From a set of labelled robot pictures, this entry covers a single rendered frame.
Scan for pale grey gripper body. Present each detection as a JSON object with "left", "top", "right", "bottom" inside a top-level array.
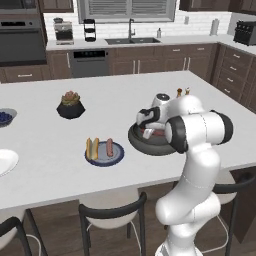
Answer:
[{"left": 143, "top": 121, "right": 167, "bottom": 133}]

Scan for dark grey bowl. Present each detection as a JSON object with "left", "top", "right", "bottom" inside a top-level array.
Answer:
[{"left": 127, "top": 121, "right": 178, "bottom": 157}]

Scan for brown sausage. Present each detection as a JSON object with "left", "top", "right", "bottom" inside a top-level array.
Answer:
[{"left": 105, "top": 137, "right": 115, "bottom": 158}]

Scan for blue rimmed plate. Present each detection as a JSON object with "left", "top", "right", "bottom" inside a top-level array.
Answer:
[{"left": 84, "top": 140, "right": 126, "bottom": 168}]

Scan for yellow hot dog bun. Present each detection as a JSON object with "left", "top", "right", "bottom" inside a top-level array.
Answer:
[{"left": 85, "top": 137, "right": 100, "bottom": 161}]

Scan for white plate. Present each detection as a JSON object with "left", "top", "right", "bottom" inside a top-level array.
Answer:
[{"left": 0, "top": 148, "right": 20, "bottom": 177}]

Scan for brown base cupboard run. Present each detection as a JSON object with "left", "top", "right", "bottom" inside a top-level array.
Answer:
[{"left": 46, "top": 42, "right": 222, "bottom": 83}]

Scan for succulent in black pot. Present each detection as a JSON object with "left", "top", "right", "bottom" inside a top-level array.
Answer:
[{"left": 55, "top": 90, "right": 87, "bottom": 120}]

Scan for dark sink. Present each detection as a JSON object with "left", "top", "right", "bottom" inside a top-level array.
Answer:
[{"left": 104, "top": 36, "right": 162, "bottom": 46}]

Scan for grey dishwasher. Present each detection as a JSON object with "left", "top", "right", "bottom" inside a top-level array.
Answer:
[{"left": 68, "top": 48, "right": 111, "bottom": 79}]

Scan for brown side cupboard run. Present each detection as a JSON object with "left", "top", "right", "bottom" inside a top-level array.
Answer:
[{"left": 211, "top": 44, "right": 256, "bottom": 114}]

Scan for dark tap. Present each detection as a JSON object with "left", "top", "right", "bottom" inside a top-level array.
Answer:
[{"left": 127, "top": 17, "right": 137, "bottom": 40}]

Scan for black tiered stand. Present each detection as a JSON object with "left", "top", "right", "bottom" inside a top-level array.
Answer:
[{"left": 82, "top": 18, "right": 98, "bottom": 43}]

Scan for window with blinds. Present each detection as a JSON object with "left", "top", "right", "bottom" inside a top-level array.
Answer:
[{"left": 76, "top": 0, "right": 177, "bottom": 24}]

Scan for black toaster oven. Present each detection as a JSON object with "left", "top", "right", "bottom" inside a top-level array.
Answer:
[{"left": 232, "top": 20, "right": 256, "bottom": 47}]

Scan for silver coffee machine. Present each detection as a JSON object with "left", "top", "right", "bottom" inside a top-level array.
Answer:
[{"left": 52, "top": 17, "right": 75, "bottom": 46}]

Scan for brown drawer below oven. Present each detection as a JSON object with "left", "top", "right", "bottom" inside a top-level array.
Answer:
[{"left": 0, "top": 64, "right": 52, "bottom": 84}]

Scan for blueberries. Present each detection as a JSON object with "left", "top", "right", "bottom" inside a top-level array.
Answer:
[{"left": 0, "top": 111, "right": 14, "bottom": 124}]

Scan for white stool with black frame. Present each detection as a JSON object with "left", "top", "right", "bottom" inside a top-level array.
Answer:
[
  {"left": 199, "top": 169, "right": 256, "bottom": 256},
  {"left": 78, "top": 187, "right": 148, "bottom": 256},
  {"left": 0, "top": 207, "right": 48, "bottom": 256}
]

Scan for brown wall cupboard run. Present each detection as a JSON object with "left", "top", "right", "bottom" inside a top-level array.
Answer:
[{"left": 178, "top": 0, "right": 256, "bottom": 16}]

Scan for black wall oven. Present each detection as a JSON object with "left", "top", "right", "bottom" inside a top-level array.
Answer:
[{"left": 0, "top": 0, "right": 48, "bottom": 67}]

